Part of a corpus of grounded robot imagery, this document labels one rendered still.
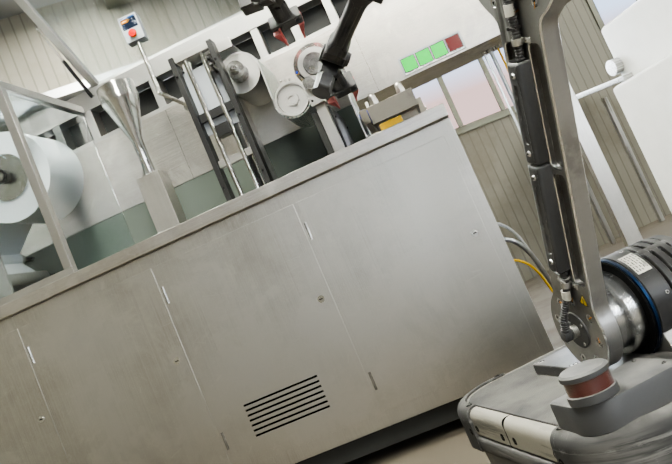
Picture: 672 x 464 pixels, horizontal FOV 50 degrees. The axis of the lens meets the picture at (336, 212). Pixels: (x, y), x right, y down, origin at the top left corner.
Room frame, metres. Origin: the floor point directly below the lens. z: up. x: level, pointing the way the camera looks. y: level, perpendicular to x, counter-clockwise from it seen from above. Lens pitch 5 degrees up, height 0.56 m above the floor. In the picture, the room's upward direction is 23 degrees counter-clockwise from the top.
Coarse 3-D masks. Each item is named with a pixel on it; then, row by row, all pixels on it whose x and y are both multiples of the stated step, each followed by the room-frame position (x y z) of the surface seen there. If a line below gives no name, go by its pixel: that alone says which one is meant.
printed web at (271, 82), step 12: (264, 72) 2.47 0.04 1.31; (276, 84) 2.62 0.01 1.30; (276, 108) 2.44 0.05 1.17; (312, 108) 2.47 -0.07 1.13; (252, 120) 2.68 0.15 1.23; (300, 120) 2.49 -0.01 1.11; (312, 120) 2.58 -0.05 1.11; (252, 156) 2.46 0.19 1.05; (264, 156) 2.63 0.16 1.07; (264, 180) 2.47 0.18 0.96
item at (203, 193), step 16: (352, 112) 2.73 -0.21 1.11; (304, 128) 2.75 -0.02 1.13; (352, 128) 2.73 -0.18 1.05; (272, 144) 2.77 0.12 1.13; (288, 144) 2.76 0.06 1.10; (304, 144) 2.76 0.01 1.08; (320, 144) 2.75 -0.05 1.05; (272, 160) 2.78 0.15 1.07; (288, 160) 2.77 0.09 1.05; (304, 160) 2.76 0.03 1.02; (208, 176) 2.81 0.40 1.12; (240, 176) 2.80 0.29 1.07; (176, 192) 2.83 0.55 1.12; (192, 192) 2.82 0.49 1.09; (208, 192) 2.82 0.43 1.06; (144, 208) 2.85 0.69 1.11; (192, 208) 2.83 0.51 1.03; (208, 208) 2.82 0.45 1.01; (128, 224) 2.87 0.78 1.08; (144, 224) 2.86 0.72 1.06
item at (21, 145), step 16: (0, 96) 2.31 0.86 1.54; (32, 96) 2.50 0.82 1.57; (48, 96) 2.61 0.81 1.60; (80, 112) 2.83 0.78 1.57; (16, 128) 2.31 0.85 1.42; (16, 144) 2.32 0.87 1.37; (32, 160) 2.33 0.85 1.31; (32, 176) 2.31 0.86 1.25; (48, 208) 2.31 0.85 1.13; (48, 224) 2.31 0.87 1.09; (64, 240) 2.33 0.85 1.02; (64, 256) 2.31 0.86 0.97; (64, 272) 2.32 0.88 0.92; (32, 288) 2.33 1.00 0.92; (0, 304) 2.35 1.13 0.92
